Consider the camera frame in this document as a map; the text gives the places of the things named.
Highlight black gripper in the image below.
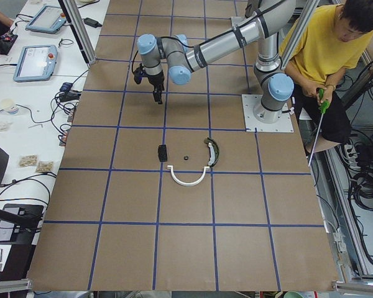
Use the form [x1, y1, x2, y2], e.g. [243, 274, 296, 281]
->
[147, 73, 164, 104]

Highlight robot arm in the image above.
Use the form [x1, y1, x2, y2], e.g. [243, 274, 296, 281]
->
[132, 1, 296, 124]

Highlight small black flat part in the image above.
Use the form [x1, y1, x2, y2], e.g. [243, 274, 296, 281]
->
[158, 144, 168, 162]

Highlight white curved plastic arc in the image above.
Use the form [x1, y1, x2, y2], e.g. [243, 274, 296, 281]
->
[167, 165, 210, 187]

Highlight dark green curved brake shoe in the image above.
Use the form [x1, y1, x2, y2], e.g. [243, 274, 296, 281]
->
[204, 137, 220, 168]

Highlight black power adapter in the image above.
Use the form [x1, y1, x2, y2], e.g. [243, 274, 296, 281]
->
[83, 17, 102, 28]

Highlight near blue teach pendant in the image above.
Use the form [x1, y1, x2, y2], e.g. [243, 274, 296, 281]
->
[13, 45, 58, 83]

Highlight blue teach pendant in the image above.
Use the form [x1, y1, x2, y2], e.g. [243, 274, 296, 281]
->
[13, 45, 58, 83]
[25, 4, 67, 34]

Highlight far blue teach pendant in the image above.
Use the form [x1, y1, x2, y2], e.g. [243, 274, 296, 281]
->
[25, 4, 67, 34]

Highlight white paper cup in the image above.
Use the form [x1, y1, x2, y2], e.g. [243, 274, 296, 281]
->
[1, 99, 19, 115]

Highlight person in yellow shirt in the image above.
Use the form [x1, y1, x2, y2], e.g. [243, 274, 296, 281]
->
[284, 0, 373, 155]

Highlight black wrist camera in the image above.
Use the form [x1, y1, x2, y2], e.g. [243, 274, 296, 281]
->
[133, 63, 145, 84]

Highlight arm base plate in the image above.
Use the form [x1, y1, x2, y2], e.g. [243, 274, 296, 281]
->
[231, 17, 256, 27]
[241, 94, 294, 133]

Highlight aluminium frame post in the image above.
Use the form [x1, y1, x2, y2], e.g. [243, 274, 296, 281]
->
[58, 0, 96, 65]

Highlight green handled screwdriver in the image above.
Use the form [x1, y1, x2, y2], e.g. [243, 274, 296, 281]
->
[308, 100, 330, 166]

